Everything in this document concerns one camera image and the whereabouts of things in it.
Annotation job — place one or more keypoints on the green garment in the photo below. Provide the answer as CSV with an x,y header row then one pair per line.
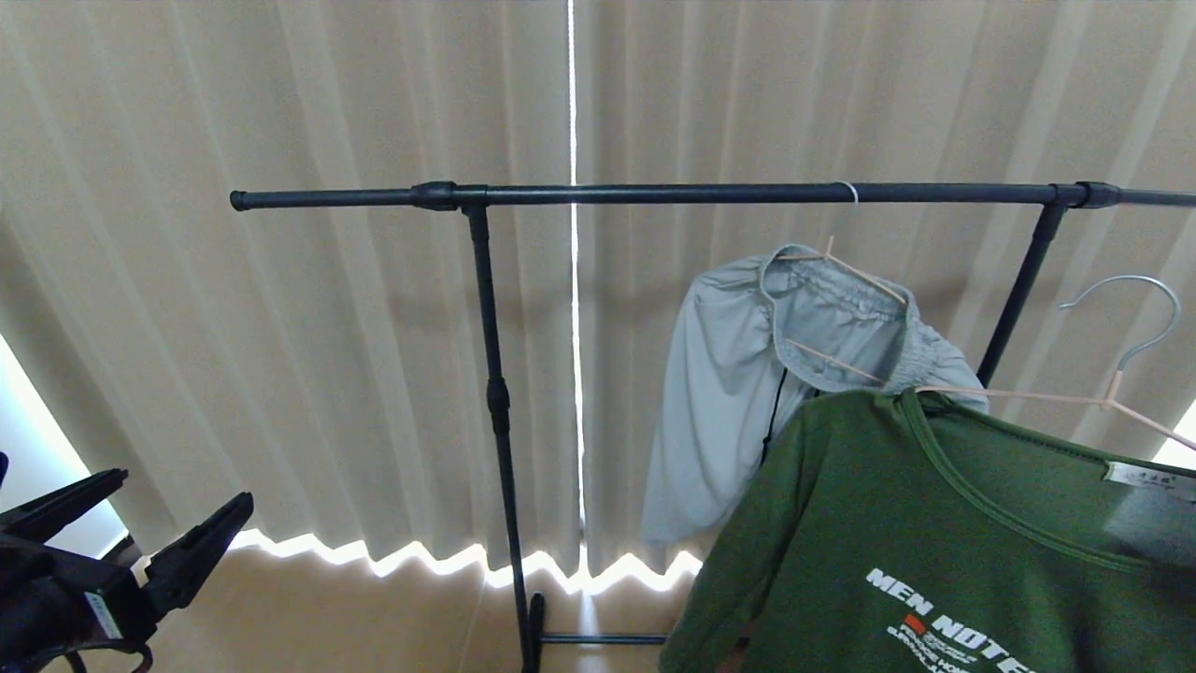
x,y
888,505

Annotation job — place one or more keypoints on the black clothes rack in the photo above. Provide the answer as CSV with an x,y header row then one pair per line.
x,y
654,194

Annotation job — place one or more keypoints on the pink clothes hanger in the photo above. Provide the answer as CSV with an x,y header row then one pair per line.
x,y
1028,395
869,280

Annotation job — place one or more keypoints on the pale grey shorts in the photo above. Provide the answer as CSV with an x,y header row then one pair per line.
x,y
719,393

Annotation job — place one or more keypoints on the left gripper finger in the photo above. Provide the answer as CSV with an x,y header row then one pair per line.
x,y
65,509
201,547

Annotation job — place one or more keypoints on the beige curtain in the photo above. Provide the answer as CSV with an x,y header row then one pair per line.
x,y
280,374

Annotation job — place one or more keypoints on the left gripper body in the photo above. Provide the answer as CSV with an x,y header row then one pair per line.
x,y
47,598

